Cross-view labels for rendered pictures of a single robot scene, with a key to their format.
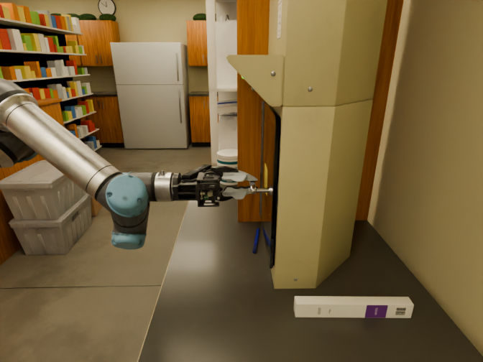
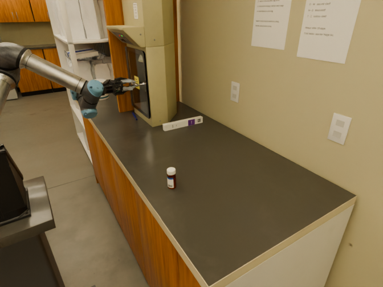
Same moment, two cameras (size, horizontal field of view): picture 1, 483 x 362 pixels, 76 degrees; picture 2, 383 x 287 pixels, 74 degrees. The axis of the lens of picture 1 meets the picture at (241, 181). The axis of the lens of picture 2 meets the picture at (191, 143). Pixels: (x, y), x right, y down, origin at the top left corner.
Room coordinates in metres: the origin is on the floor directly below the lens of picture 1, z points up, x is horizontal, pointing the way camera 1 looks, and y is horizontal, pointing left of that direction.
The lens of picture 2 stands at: (-0.73, 0.43, 1.57)
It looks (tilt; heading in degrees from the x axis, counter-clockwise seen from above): 27 degrees down; 330
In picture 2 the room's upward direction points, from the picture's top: straight up
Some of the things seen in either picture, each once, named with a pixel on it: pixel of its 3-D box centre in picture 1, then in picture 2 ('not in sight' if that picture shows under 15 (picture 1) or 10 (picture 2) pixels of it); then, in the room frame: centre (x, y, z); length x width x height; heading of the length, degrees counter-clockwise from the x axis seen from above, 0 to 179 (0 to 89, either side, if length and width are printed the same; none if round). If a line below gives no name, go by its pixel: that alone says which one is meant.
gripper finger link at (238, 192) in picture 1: (239, 194); (130, 88); (0.73, 0.00, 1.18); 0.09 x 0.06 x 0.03; 91
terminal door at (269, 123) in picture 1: (267, 178); (137, 82); (0.81, -0.07, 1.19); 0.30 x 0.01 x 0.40; 1
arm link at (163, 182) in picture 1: (167, 185); not in sight; (0.73, 0.19, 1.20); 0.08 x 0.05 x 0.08; 1
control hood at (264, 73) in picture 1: (251, 77); (124, 36); (0.81, -0.02, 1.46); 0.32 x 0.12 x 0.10; 1
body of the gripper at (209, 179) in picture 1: (198, 187); (111, 87); (0.73, 0.11, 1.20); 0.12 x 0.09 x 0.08; 91
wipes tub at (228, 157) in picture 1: (230, 166); (99, 89); (1.45, 0.05, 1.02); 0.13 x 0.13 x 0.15
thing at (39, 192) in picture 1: (49, 188); not in sight; (2.43, 1.63, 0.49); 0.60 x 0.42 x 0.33; 1
